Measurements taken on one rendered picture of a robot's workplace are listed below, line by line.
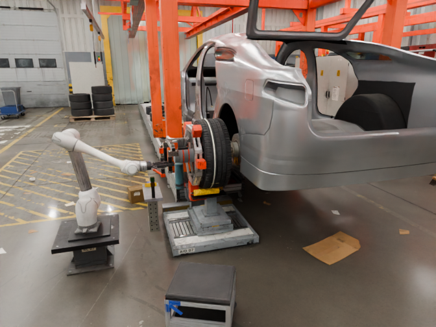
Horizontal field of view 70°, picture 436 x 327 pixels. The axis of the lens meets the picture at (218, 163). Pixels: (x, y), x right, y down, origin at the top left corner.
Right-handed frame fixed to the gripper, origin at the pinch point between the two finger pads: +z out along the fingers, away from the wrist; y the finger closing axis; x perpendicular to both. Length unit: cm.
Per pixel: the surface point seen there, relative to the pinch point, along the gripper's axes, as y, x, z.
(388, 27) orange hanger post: -72, 128, 281
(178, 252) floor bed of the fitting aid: 17, -78, 1
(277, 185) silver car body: 71, -1, 68
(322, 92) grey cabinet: -401, 26, 421
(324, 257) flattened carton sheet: 57, -82, 126
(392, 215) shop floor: 6, -82, 252
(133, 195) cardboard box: -115, -72, -33
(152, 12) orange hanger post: -259, 162, 17
